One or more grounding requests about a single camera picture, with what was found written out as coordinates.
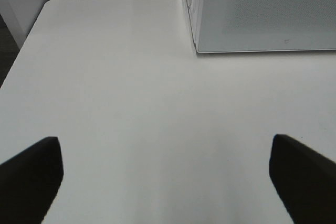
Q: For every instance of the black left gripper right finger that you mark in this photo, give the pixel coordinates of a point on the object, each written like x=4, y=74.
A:
x=303, y=179

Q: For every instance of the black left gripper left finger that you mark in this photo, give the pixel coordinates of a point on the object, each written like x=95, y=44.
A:
x=30, y=182

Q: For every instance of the white microwave door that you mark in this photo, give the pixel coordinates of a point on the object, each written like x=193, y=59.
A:
x=265, y=25

